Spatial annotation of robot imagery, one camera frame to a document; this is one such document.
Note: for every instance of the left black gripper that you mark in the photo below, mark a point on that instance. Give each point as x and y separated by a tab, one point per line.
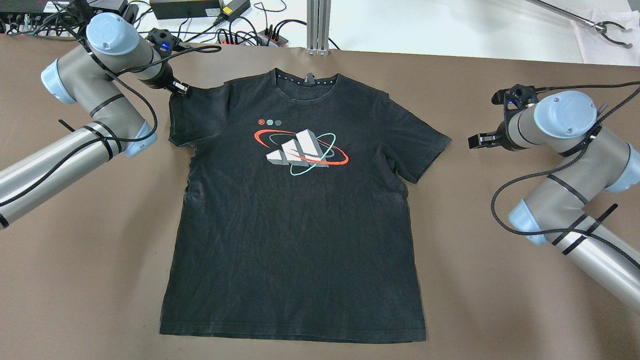
166	79

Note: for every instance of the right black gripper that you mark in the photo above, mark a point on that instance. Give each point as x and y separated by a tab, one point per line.
505	138

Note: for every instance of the black graphic t-shirt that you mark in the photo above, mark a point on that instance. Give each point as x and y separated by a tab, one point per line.
295	222

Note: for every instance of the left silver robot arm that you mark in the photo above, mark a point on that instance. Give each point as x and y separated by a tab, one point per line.
65	111

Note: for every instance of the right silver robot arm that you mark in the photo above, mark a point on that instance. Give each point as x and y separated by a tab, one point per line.
594	159

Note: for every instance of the red power strip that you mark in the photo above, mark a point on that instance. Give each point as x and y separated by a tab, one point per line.
240	37

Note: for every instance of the green handled reacher grabber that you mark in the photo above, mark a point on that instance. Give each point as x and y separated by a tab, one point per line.
600	27

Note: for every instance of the aluminium frame cage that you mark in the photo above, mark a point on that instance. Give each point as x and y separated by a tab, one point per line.
317	27

